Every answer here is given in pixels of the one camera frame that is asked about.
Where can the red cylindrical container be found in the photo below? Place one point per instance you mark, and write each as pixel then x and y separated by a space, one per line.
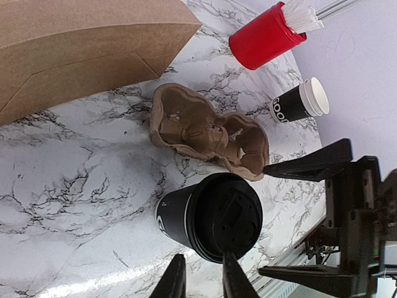
pixel 264 38

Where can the black paper coffee cup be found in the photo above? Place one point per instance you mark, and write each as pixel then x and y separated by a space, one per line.
pixel 170 215

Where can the stack of paper cups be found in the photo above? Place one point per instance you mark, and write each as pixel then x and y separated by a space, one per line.
pixel 306 100

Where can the black plastic cup lid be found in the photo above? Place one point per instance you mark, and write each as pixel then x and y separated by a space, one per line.
pixel 224 215

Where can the right aluminium frame post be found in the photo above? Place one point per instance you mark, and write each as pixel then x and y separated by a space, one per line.
pixel 334 8

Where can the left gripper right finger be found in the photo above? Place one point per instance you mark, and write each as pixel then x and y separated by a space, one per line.
pixel 235 282

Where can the white wrapped straws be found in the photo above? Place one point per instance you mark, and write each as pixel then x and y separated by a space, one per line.
pixel 301 17

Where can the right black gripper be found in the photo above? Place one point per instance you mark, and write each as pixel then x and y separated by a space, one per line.
pixel 361 208

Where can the brown paper bag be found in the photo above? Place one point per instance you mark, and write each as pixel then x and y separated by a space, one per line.
pixel 57 51

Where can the brown pulp cup carrier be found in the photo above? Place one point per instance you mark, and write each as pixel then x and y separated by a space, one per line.
pixel 187 122

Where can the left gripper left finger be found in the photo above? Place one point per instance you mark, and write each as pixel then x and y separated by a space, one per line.
pixel 173 282

